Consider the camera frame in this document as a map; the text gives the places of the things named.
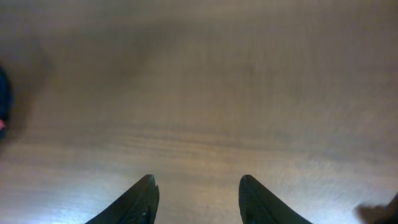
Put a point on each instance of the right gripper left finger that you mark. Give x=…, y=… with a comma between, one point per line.
x=137, y=205

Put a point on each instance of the folded navy shirt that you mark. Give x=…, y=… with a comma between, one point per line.
x=5, y=102

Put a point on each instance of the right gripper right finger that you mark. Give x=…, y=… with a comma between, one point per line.
x=258, y=205

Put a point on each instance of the crumpled dark green shirt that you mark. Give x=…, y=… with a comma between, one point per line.
x=378, y=214

